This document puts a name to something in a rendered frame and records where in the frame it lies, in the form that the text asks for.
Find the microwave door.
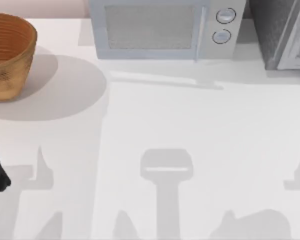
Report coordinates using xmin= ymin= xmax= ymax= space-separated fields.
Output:
xmin=87 ymin=0 xmax=206 ymax=61

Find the pale microwave oven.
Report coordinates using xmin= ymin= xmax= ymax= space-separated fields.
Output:
xmin=87 ymin=0 xmax=247 ymax=61

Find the round microwave knob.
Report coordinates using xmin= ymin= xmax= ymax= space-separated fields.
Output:
xmin=215 ymin=7 xmax=237 ymax=25
xmin=211 ymin=28 xmax=232 ymax=45

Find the brown woven basket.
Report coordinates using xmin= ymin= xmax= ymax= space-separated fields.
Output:
xmin=0 ymin=13 xmax=38 ymax=103

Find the grey cabinet door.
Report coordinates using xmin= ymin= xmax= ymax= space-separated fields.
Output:
xmin=273 ymin=0 xmax=300 ymax=71

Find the microwave door handle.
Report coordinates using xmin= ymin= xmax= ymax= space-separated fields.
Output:
xmin=194 ymin=6 xmax=206 ymax=62

